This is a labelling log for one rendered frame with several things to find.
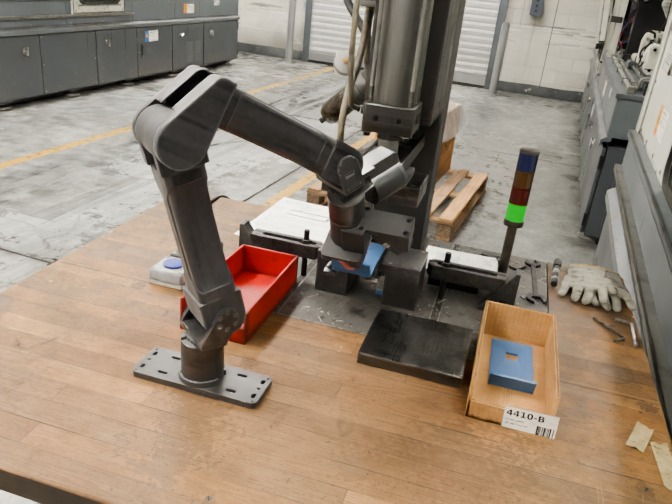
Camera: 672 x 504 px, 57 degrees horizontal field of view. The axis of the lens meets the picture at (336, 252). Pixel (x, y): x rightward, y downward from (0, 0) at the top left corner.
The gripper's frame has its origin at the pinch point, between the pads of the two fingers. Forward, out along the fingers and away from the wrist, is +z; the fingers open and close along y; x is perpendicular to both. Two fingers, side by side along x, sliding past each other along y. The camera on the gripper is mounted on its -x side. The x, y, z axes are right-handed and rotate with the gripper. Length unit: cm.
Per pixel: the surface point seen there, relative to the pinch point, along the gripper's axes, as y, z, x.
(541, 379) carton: -10.4, 5.1, -35.1
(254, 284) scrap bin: -2.1, 10.9, 19.1
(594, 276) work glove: 27, 26, -47
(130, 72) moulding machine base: 432, 370, 402
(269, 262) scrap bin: 3.5, 11.0, 18.0
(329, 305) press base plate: -2.9, 10.8, 3.5
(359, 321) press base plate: -5.7, 9.0, -3.2
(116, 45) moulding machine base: 429, 331, 404
